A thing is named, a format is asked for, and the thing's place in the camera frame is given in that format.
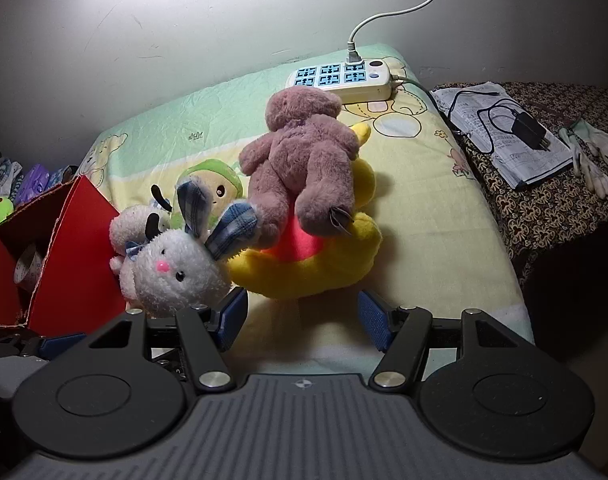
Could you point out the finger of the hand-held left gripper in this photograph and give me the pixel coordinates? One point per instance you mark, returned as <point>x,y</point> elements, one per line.
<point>59,346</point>

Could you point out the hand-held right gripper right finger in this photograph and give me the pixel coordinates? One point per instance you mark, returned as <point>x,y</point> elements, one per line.
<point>371,320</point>

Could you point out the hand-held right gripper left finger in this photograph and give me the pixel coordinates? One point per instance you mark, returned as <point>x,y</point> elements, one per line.
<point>232,317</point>

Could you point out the white bunny plush plaid ears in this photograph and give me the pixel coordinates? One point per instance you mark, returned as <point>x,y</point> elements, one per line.
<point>179,275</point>

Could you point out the yellow bear plush red shirt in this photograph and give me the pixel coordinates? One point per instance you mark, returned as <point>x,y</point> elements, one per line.
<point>294,275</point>

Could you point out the red cardboard box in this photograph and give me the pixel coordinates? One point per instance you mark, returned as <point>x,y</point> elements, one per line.
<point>74,260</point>

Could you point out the small white dog plush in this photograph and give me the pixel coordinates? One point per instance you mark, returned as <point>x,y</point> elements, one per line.
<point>126,227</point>

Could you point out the green-hooded plush doll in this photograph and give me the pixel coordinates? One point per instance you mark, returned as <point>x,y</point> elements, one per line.
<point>214,175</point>

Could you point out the brown teddy bear plush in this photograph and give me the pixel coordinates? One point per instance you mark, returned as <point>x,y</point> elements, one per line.
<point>294,160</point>

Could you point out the white printed paper roll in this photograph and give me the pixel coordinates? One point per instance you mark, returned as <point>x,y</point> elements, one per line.
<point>28,266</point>

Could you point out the printed bear bed sheet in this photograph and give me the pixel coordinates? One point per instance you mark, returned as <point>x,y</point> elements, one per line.
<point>434,220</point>

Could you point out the purple packet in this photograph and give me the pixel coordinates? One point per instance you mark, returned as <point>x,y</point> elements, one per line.
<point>31,182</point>

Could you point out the blue checkered towel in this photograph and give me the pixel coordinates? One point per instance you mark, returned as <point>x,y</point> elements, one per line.
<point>61,176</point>

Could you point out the striped cloth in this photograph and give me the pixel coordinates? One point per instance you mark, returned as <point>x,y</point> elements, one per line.
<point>4,172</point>

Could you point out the brown patterned cloth-covered table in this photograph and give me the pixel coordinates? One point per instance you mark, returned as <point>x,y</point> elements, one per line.
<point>534,210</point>

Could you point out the white printed papers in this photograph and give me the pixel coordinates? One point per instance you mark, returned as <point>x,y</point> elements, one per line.
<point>524,160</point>

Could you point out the white blue-socket power strip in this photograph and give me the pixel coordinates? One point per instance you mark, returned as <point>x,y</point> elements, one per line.
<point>364,91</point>

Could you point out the white work glove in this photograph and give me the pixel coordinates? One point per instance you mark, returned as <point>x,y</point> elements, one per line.
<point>591,172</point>
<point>606,146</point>

